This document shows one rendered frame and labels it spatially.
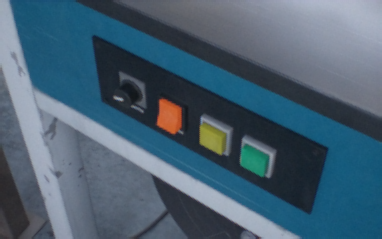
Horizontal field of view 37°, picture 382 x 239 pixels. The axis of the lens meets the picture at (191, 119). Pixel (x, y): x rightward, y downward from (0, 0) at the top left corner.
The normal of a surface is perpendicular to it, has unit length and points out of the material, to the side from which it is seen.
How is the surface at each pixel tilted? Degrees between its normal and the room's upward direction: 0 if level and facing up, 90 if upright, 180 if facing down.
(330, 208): 90
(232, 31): 0
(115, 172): 0
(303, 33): 0
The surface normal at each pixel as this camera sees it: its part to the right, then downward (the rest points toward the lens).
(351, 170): -0.59, 0.59
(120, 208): 0.00, -0.70
